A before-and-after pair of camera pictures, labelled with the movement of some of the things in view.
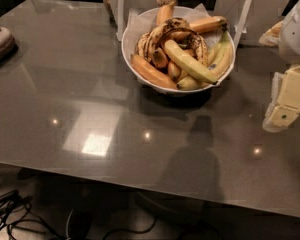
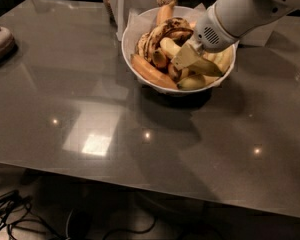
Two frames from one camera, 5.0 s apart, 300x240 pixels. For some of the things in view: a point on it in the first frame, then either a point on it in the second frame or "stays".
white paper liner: x=143 y=20 stays
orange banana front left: x=152 y=73 stays
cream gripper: x=296 y=34 -> x=208 y=30
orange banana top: x=164 y=13 stays
